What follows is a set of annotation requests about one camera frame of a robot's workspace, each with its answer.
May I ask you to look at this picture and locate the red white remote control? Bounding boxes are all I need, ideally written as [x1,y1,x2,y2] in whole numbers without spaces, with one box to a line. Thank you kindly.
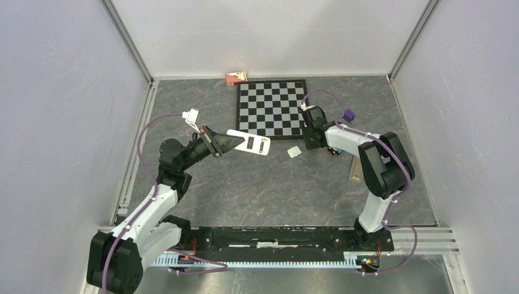
[226,129,271,156]

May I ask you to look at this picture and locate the blue owl toy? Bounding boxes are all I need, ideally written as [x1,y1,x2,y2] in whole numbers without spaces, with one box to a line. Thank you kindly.
[327,147,342,156]

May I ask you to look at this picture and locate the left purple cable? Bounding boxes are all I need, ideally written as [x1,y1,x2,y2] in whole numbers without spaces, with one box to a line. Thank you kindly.
[101,113,185,294]

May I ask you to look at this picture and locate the black white chessboard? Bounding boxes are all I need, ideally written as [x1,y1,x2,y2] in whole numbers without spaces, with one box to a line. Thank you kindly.
[236,79,308,139]

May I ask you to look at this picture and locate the beige remote control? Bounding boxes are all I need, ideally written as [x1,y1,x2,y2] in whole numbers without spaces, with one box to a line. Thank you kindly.
[348,156,364,184]

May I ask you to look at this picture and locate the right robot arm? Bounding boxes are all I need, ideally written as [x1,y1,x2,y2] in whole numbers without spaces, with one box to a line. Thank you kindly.
[301,106,415,250]

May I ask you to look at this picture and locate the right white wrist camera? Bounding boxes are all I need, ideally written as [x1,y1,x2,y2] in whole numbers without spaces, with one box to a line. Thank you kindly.
[299,102,314,113]

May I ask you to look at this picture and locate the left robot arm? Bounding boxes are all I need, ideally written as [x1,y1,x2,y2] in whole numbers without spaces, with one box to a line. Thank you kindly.
[86,126,245,293]

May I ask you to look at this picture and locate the red orange small box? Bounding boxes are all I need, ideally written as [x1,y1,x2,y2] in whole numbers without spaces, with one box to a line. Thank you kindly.
[225,70,248,86]

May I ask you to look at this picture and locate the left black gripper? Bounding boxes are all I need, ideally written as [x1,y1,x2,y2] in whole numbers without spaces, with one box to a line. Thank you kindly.
[179,124,244,171]

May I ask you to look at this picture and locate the purple cube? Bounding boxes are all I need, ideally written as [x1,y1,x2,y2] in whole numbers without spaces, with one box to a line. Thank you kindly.
[342,109,356,123]

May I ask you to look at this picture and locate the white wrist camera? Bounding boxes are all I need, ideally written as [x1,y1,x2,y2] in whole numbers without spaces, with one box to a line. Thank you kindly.
[299,102,314,113]
[182,108,201,133]

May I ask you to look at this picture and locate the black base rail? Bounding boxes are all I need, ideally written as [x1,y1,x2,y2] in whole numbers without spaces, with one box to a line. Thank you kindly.
[175,226,394,262]

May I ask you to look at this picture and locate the purple cable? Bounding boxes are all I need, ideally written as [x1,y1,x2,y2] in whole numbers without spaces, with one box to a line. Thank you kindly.
[101,113,185,294]
[301,89,414,212]

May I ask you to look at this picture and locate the white slotted cable duct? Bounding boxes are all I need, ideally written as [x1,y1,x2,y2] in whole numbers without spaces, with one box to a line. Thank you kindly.
[149,251,381,270]

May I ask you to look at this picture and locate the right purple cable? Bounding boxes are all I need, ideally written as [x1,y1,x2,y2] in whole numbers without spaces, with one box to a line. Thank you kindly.
[301,89,414,212]

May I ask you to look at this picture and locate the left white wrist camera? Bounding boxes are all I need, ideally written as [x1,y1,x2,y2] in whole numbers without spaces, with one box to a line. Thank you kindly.
[182,108,201,133]

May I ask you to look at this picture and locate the white remote battery cover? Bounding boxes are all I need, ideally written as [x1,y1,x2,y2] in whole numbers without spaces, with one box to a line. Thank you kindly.
[287,146,302,158]

